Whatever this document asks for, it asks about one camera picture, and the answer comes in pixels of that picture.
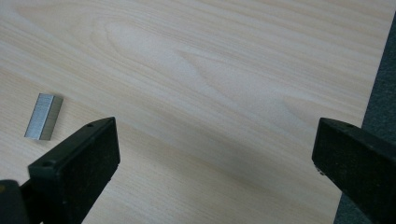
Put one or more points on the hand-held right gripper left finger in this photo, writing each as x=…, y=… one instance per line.
x=77, y=168

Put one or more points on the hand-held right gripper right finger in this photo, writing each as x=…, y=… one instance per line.
x=358, y=161

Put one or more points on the silver staple strip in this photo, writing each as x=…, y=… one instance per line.
x=39, y=116

